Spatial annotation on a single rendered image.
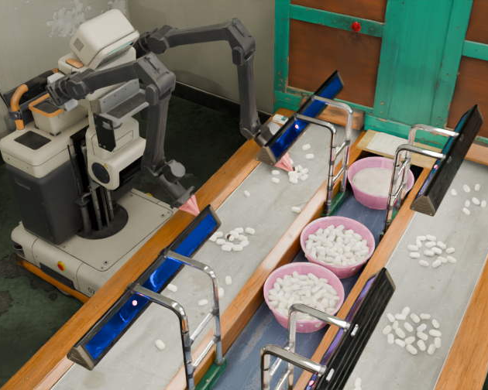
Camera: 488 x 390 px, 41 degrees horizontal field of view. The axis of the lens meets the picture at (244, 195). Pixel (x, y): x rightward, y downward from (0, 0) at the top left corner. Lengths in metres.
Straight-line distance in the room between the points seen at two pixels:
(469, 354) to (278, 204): 0.92
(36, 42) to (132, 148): 1.60
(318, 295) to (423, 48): 1.10
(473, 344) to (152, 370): 0.98
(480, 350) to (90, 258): 1.76
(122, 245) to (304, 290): 1.16
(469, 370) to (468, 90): 1.17
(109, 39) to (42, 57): 1.84
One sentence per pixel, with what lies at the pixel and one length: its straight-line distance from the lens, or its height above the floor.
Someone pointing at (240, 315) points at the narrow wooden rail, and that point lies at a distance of 2.15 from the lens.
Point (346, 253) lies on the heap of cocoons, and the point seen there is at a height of 0.74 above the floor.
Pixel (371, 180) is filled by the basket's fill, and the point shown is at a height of 0.74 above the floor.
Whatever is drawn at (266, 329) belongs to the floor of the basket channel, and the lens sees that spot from 2.22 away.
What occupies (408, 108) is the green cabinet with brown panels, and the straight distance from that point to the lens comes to 2.89.
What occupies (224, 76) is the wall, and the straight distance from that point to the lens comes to 4.41.
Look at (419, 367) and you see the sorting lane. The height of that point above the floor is 0.74.
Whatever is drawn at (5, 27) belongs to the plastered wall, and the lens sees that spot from 4.11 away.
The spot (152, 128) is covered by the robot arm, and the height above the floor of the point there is 1.17.
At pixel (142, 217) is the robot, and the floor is 0.28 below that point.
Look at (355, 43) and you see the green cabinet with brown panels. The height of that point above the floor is 1.15.
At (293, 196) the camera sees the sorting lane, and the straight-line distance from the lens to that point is 2.62.
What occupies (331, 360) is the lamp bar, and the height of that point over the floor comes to 1.11.
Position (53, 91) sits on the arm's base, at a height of 1.19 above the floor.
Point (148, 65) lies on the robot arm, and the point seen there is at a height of 1.41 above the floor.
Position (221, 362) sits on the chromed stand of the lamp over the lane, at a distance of 2.08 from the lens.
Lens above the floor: 2.39
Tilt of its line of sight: 39 degrees down
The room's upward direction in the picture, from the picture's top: 1 degrees counter-clockwise
